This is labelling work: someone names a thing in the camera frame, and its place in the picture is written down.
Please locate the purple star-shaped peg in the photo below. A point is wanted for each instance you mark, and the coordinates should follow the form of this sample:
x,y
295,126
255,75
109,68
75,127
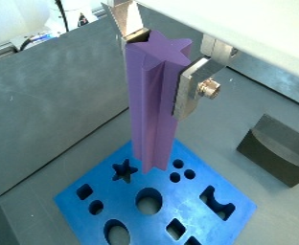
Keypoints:
x,y
154,62

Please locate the blue shape-sorting board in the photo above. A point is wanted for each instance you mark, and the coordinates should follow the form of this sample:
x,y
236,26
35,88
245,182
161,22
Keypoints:
x,y
180,206

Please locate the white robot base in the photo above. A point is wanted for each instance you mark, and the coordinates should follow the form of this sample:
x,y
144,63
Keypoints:
x,y
69,14

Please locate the dark grey block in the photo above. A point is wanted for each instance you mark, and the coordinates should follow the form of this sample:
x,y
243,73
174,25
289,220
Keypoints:
x,y
271,146

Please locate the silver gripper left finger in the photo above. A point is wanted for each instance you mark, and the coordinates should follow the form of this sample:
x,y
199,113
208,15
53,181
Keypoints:
x,y
124,15

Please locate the grey foam side panel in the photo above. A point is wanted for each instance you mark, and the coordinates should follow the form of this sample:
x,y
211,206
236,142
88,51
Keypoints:
x,y
61,88

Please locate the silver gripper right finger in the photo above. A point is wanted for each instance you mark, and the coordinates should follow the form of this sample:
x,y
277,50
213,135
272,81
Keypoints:
x,y
196,83

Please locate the aluminium frame rail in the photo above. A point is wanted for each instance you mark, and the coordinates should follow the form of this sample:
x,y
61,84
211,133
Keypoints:
x,y
6,49

